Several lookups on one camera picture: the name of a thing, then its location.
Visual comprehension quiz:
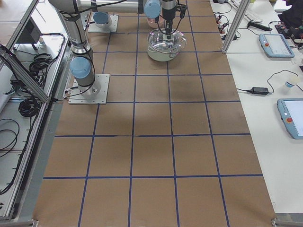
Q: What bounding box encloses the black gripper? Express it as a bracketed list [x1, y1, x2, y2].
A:
[161, 0, 187, 39]

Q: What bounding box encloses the glass pot lid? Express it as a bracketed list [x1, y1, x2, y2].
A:
[147, 28, 187, 53]

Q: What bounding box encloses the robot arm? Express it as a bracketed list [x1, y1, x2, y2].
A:
[50, 0, 187, 98]
[93, 12, 112, 27]

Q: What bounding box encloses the pale green electric pot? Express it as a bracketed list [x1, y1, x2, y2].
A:
[147, 46, 178, 62]

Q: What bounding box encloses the pink ceramic bowl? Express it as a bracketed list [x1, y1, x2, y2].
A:
[147, 17, 164, 28]

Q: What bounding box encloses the white keyboard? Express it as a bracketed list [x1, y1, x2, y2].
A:
[228, 0, 263, 23]

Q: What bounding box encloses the far teach pendant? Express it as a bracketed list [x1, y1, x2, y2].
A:
[258, 34, 294, 58]

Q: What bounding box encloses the teach pendant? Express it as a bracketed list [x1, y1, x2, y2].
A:
[258, 34, 294, 58]
[277, 98, 303, 140]

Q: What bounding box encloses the black power adapter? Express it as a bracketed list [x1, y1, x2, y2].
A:
[246, 87, 269, 95]

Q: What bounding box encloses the white paper cup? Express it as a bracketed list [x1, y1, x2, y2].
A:
[285, 76, 300, 88]

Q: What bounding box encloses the near teach pendant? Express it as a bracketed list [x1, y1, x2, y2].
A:
[277, 98, 303, 140]

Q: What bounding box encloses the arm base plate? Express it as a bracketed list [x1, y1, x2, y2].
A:
[68, 74, 110, 105]
[88, 15, 119, 33]

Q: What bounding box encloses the aluminium frame post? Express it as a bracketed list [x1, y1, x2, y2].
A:
[222, 0, 250, 53]

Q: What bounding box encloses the coiled black cable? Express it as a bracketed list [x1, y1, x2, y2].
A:
[18, 97, 41, 118]

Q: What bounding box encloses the aluminium frame rail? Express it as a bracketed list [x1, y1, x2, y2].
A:
[0, 44, 50, 103]

